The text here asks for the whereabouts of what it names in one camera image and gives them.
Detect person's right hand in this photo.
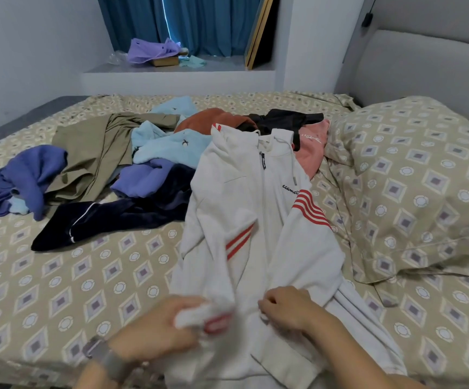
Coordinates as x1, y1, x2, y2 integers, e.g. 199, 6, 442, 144
259, 285, 328, 337

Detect person's left hand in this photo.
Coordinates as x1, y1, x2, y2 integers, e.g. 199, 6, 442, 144
108, 294, 211, 365

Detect white red-striped zip jacket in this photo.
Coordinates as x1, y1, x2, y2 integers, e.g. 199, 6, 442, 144
161, 124, 410, 389

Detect bed with patterned beige sheet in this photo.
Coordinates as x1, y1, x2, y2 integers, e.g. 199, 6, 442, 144
0, 0, 469, 389

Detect navy velvet garment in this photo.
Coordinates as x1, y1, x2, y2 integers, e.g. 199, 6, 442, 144
30, 163, 197, 253

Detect pink shirt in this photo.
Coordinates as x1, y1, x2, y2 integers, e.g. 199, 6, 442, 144
293, 119, 331, 180

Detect light blue fleece pajama pants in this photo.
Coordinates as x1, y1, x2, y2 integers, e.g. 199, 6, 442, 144
7, 196, 31, 216

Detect light blue fleece garment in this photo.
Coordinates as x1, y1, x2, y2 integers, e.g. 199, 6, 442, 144
131, 95, 215, 169

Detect olive green trousers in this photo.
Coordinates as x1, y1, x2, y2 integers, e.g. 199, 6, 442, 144
44, 111, 181, 205

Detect black garment yellow print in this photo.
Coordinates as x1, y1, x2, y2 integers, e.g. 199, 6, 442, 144
246, 108, 326, 151

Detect rust brown garment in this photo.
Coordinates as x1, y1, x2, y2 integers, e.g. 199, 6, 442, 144
173, 108, 260, 136

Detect person's right forearm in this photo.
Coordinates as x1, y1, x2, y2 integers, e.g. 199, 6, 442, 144
303, 307, 426, 389

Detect grey band wristwatch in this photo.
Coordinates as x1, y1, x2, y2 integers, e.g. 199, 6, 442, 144
82, 334, 134, 381

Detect patterned beige pillow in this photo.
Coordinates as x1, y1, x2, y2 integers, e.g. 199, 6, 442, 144
325, 95, 469, 284

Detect teal small item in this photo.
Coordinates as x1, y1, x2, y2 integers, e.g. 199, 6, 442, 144
178, 55, 208, 70

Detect purple cloth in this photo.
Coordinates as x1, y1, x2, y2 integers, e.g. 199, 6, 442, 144
126, 38, 184, 65

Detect leaning wooden picture frames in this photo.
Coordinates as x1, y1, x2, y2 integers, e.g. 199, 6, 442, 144
244, 0, 280, 71

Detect grey upholstered headboard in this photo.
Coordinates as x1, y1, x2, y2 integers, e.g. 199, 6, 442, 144
334, 0, 469, 138

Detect blue curtain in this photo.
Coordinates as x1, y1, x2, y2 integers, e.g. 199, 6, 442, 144
97, 0, 268, 57

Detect black cable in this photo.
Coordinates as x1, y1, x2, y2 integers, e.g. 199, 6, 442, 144
361, 0, 380, 29

